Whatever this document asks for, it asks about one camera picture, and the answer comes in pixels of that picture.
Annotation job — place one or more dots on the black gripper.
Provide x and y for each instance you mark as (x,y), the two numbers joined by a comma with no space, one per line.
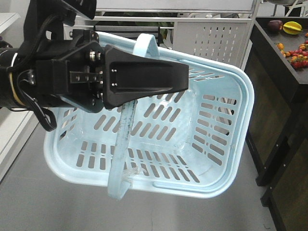
(69,73)

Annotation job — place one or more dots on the yellow star fruit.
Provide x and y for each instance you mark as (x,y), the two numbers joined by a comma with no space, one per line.
(292,28)

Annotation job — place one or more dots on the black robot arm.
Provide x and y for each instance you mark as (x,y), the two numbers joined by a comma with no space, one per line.
(17,73)

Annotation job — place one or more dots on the light blue plastic basket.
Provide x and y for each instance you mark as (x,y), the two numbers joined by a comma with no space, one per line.
(187,143)

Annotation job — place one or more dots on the dark wooden produce stand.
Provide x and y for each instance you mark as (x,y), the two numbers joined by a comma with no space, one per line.
(278,132)

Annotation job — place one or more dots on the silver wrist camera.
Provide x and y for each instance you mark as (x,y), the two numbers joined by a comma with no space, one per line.
(85,8)

